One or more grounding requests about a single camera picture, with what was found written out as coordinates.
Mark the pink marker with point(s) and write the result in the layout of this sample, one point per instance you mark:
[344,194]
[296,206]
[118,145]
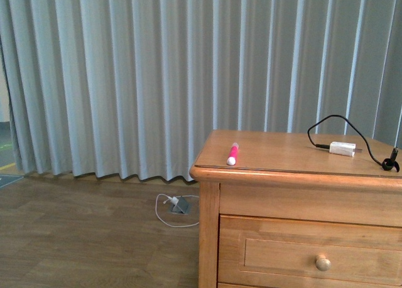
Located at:
[232,157]

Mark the grey pleated curtain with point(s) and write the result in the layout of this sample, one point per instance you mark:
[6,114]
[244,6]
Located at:
[134,87]

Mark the round wooden drawer knob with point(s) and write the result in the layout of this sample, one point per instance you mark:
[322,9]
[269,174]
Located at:
[322,263]

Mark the wooden top drawer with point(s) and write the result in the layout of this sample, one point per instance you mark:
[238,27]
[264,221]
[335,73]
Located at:
[271,252]

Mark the wooden nightstand cabinet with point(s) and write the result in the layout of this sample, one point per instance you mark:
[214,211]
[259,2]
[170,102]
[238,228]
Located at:
[281,175]

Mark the white floor plug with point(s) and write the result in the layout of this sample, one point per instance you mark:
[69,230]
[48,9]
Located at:
[173,200]

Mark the grey floor socket box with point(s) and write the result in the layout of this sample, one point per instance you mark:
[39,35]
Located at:
[182,208]

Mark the white charger adapter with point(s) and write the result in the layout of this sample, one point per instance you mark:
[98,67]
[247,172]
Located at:
[344,149]

